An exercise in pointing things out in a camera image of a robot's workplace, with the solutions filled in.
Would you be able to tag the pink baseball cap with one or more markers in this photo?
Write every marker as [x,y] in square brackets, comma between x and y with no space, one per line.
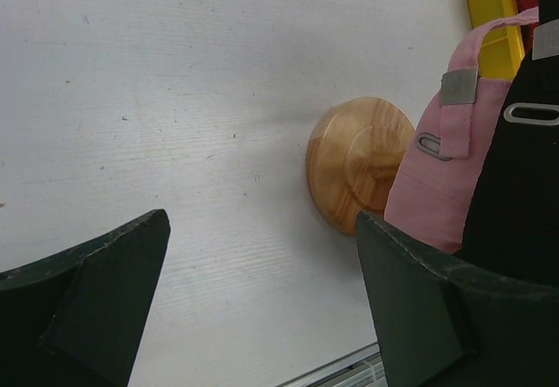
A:
[433,189]

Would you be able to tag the aluminium frame rail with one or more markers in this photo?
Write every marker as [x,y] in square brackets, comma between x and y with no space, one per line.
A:
[363,367]

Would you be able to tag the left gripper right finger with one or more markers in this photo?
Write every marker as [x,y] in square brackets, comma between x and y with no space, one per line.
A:
[441,321]

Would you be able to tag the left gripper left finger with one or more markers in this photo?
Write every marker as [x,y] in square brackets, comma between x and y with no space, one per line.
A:
[76,318]

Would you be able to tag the black baseball cap white logo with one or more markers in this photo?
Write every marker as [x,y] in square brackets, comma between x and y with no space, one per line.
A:
[512,224]

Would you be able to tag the wooden hat stand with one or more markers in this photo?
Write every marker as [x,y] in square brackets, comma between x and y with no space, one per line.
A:
[352,159]

